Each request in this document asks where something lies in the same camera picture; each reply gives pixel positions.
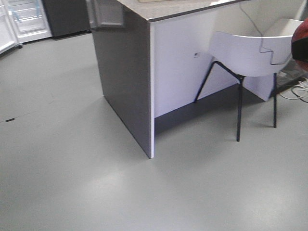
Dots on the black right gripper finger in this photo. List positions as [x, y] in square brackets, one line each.
[300, 49]

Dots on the red yellow apple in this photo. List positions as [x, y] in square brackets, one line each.
[301, 32]

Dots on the white open fridge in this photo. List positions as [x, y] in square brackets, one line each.
[22, 21]

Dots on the white chair with black legs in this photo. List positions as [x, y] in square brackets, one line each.
[248, 56]

